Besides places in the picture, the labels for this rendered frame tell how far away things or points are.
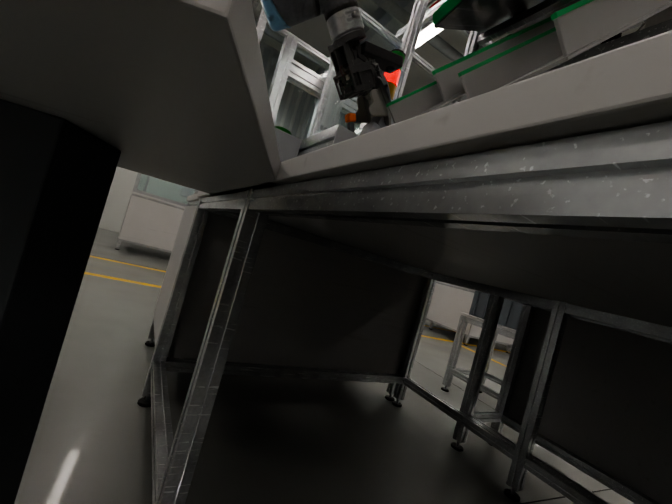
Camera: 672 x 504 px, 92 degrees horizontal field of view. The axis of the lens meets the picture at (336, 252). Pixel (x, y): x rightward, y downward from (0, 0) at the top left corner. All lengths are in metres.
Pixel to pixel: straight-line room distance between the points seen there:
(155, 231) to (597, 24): 5.56
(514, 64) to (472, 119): 0.35
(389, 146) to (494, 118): 0.09
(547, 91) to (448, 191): 0.07
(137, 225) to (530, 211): 5.63
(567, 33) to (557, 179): 0.25
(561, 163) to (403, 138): 0.12
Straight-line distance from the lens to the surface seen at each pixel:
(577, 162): 0.20
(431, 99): 0.66
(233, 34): 0.20
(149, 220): 5.71
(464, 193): 0.22
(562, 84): 0.21
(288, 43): 2.03
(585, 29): 0.46
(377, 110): 0.81
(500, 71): 0.56
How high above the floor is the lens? 0.74
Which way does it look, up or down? 1 degrees up
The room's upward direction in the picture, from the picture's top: 16 degrees clockwise
